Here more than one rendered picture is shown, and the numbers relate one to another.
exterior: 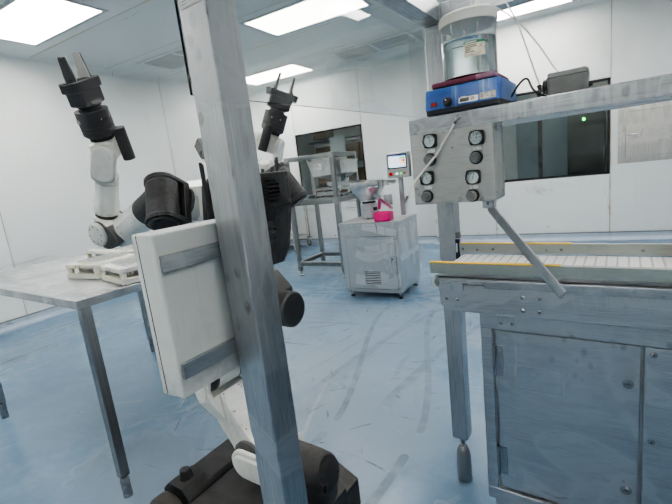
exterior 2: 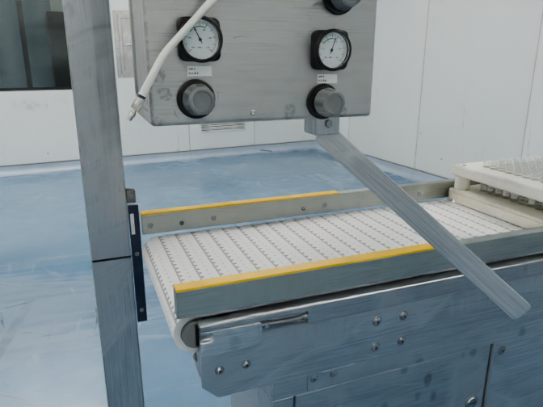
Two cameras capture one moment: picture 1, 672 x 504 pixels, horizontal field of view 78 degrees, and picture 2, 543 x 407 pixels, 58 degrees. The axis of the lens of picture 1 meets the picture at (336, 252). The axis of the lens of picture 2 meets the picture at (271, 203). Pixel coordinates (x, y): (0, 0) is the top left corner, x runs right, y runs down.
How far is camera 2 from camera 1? 0.86 m
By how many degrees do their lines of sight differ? 55
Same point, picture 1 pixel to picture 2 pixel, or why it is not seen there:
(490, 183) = (364, 72)
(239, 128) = not seen: outside the picture
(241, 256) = not seen: outside the picture
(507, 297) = (350, 329)
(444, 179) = (250, 49)
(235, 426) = not seen: outside the picture
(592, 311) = (472, 314)
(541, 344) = (372, 390)
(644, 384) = (486, 394)
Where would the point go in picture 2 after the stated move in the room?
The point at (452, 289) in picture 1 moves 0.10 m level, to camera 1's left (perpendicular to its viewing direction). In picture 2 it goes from (236, 346) to (173, 395)
